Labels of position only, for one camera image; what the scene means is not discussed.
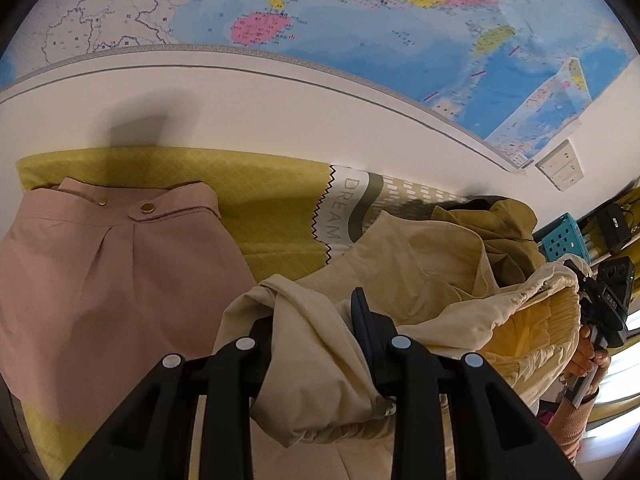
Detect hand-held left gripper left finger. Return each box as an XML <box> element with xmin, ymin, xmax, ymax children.
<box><xmin>65</xmin><ymin>317</ymin><xmax>274</xmax><ymax>480</ymax></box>

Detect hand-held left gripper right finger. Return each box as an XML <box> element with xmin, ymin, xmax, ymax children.
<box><xmin>350</xmin><ymin>287</ymin><xmax>583</xmax><ymax>480</ymax></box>

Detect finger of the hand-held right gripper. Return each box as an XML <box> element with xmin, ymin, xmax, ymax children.
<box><xmin>563</xmin><ymin>258</ymin><xmax>598</xmax><ymax>301</ymax></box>

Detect cream large jacket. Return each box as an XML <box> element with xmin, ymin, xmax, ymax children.
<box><xmin>212</xmin><ymin>209</ymin><xmax>585</xmax><ymax>480</ymax></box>

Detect pink pants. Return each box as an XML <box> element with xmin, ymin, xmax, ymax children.
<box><xmin>0</xmin><ymin>177</ymin><xmax>262</xmax><ymax>441</ymax></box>

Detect person's right forearm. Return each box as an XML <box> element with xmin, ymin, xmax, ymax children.
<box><xmin>545</xmin><ymin>385</ymin><xmax>599</xmax><ymax>461</ymax></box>

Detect yellow hanging clothes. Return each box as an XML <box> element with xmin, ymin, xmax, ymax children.
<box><xmin>580</xmin><ymin>177</ymin><xmax>640</xmax><ymax>261</ymax></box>

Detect person's right hand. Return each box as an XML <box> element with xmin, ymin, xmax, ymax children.
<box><xmin>567</xmin><ymin>329</ymin><xmax>612</xmax><ymax>386</ymax></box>

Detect large teal plastic basket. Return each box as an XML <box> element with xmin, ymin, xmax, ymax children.
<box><xmin>542</xmin><ymin>213</ymin><xmax>586</xmax><ymax>263</ymax></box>

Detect black handbag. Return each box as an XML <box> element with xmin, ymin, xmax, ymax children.
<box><xmin>595</xmin><ymin>205</ymin><xmax>632</xmax><ymax>256</ymax></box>

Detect olive brown garment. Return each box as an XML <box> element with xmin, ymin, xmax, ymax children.
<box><xmin>430</xmin><ymin>195</ymin><xmax>548</xmax><ymax>291</ymax></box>

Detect yellow patterned bed sheet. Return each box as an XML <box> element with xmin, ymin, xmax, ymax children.
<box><xmin>15</xmin><ymin>147</ymin><xmax>501</xmax><ymax>480</ymax></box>

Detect white wall socket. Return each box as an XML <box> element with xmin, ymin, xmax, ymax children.
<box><xmin>544</xmin><ymin>149</ymin><xmax>581</xmax><ymax>183</ymax></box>
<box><xmin>536</xmin><ymin>140</ymin><xmax>576</xmax><ymax>173</ymax></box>

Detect colourful wall map poster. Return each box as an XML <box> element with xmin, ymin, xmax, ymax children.
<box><xmin>0</xmin><ymin>0</ymin><xmax>636</xmax><ymax>175</ymax></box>

